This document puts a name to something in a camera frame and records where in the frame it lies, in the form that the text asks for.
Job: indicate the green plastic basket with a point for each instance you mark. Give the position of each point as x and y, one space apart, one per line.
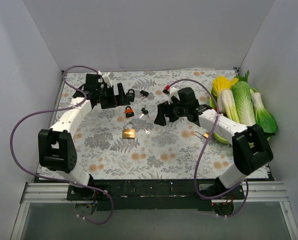
218 137

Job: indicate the small brass padlock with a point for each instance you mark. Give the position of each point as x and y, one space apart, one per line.
201 135

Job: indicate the orange black padlock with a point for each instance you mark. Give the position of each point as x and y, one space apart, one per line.
129 112

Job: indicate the large brass padlock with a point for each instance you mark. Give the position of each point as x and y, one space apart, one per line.
128 131

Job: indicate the orange black padlock key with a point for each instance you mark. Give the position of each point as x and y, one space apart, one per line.
144 112

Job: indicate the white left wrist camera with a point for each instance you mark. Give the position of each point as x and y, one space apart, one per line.
106 78

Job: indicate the yellow-leaf napa cabbage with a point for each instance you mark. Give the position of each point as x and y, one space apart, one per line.
222 90

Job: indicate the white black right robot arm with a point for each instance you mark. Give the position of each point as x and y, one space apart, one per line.
251 149

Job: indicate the aluminium frame rail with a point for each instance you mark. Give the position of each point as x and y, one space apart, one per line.
264 213

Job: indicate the black-headed key bunch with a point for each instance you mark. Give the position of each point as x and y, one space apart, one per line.
143 94

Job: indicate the green napa cabbage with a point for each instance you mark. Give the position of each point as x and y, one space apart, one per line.
242 96

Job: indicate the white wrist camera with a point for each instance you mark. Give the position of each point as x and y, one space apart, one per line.
170 91
106 78

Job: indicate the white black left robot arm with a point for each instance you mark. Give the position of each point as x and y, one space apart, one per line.
55 145

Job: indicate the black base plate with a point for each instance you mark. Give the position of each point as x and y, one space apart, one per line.
151 194

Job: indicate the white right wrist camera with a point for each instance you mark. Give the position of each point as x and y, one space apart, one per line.
170 91

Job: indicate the bok choy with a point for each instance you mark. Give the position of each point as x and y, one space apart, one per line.
262 116

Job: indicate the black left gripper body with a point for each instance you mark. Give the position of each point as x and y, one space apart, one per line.
113 97

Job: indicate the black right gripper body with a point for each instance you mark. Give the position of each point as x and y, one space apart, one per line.
167 113

